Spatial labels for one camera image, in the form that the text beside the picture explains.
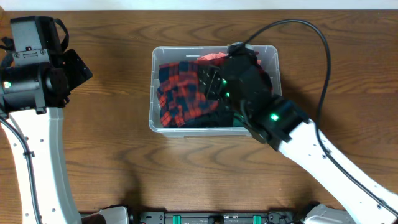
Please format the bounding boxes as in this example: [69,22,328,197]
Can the green garment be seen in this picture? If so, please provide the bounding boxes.
[233,118,244,127]

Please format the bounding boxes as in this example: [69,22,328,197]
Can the black mounting rail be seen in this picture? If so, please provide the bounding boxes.
[120,211,304,224]

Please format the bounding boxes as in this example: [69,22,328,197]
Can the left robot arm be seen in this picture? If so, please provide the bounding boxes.
[1,16,129,223]

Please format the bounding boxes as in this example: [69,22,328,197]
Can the black garment with strap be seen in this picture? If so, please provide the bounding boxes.
[182,109,234,128]

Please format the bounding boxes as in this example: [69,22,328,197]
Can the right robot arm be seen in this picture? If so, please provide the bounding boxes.
[198,54,397,223]

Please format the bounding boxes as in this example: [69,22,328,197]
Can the clear plastic storage bin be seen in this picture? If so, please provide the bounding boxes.
[149,45,282,138]

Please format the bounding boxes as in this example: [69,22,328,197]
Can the pink garment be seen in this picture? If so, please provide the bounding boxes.
[193,52,262,66]

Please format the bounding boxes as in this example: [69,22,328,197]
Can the red plaid flannel garment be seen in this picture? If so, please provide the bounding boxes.
[157,60,224,128]

